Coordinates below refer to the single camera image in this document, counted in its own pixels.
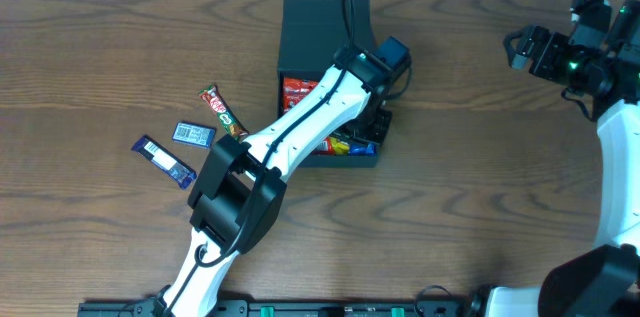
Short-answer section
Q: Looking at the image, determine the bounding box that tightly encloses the yellow Hacks candy bag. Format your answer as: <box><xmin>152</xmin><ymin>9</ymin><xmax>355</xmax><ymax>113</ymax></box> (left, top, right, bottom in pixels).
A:
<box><xmin>327</xmin><ymin>137</ymin><xmax>350</xmax><ymax>156</ymax></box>

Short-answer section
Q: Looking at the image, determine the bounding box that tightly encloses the red KitKat bar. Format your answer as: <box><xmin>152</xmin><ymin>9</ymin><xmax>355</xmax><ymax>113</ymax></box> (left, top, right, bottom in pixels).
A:
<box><xmin>198</xmin><ymin>84</ymin><xmax>249</xmax><ymax>141</ymax></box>

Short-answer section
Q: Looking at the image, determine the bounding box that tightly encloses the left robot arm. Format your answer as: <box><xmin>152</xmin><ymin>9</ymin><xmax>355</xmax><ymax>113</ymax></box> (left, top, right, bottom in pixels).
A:
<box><xmin>154</xmin><ymin>44</ymin><xmax>411</xmax><ymax>316</ymax></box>

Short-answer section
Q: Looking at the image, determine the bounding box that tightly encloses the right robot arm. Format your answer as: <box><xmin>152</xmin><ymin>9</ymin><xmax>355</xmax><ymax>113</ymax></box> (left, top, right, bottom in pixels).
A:
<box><xmin>470</xmin><ymin>0</ymin><xmax>639</xmax><ymax>317</ymax></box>

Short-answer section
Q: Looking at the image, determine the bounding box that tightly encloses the red Hacks candy bag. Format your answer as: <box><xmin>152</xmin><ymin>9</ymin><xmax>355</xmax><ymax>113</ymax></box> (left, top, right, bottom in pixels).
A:
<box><xmin>282</xmin><ymin>77</ymin><xmax>335</xmax><ymax>155</ymax></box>

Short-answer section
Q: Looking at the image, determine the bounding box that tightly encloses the blue Oreo cookie pack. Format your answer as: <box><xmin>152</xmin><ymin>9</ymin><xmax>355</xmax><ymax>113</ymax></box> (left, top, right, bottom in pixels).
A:
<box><xmin>348</xmin><ymin>143</ymin><xmax>377</xmax><ymax>156</ymax></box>

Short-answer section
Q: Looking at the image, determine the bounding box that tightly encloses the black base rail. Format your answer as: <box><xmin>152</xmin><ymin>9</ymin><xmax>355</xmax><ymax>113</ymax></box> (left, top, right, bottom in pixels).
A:
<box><xmin>77</xmin><ymin>298</ymin><xmax>486</xmax><ymax>317</ymax></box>

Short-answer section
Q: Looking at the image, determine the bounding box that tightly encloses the long dark blue chocolate bar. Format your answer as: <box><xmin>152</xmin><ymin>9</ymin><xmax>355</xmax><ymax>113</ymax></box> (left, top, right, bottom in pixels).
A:
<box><xmin>131</xmin><ymin>135</ymin><xmax>197</xmax><ymax>190</ymax></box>

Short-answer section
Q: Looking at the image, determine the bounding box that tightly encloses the small blue candy bar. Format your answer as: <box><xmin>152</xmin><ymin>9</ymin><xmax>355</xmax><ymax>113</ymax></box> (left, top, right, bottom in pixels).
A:
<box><xmin>172</xmin><ymin>122</ymin><xmax>216</xmax><ymax>149</ymax></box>

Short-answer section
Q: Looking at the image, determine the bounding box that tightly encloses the dark green box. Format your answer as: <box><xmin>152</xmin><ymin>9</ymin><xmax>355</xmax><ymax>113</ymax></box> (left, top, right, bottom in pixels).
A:
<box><xmin>276</xmin><ymin>0</ymin><xmax>379</xmax><ymax>168</ymax></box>

